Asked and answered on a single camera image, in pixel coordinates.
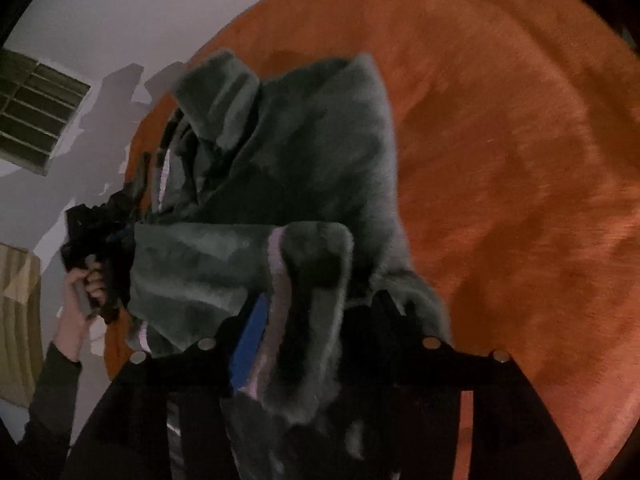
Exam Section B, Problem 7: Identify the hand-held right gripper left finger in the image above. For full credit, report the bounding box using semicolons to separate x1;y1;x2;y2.
62;295;268;480

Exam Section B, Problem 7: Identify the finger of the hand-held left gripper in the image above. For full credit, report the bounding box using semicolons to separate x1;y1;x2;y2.
107;225;135;306

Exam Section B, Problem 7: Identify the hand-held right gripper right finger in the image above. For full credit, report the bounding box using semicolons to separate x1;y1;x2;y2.
345;292;583;480

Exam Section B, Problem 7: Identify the green fleece jacket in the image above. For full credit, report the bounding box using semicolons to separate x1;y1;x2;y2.
125;50;451;480

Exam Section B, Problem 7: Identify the person's left forearm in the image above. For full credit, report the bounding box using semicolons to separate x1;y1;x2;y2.
17;342;83;461

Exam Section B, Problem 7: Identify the person's left hand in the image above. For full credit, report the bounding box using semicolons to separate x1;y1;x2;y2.
54;266;108;362

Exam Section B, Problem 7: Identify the tan cardboard panel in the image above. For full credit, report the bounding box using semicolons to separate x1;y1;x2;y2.
0;242;46;408

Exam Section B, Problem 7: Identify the barred window vent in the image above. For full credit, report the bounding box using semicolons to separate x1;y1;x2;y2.
0;49;92;177

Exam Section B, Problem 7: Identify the orange blanket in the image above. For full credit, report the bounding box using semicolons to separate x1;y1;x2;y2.
102;0;640;480

